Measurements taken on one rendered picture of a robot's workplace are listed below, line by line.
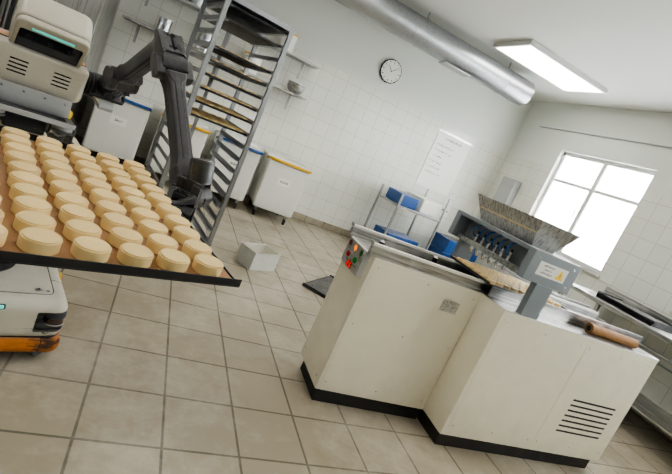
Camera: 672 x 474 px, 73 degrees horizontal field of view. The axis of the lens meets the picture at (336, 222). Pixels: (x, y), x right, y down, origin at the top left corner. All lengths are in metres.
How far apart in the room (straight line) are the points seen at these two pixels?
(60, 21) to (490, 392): 2.49
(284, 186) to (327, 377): 3.55
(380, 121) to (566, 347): 4.51
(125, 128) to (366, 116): 3.08
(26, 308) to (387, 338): 1.59
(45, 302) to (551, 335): 2.38
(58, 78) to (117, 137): 3.65
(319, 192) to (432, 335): 4.23
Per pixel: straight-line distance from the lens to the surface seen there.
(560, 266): 2.58
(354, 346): 2.41
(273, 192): 5.66
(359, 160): 6.59
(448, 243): 6.70
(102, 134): 5.51
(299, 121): 6.26
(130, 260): 0.73
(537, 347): 2.74
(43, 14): 1.80
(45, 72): 1.86
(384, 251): 2.24
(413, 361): 2.61
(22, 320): 2.12
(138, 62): 1.63
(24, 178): 0.92
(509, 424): 2.95
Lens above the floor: 1.29
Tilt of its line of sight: 10 degrees down
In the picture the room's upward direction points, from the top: 24 degrees clockwise
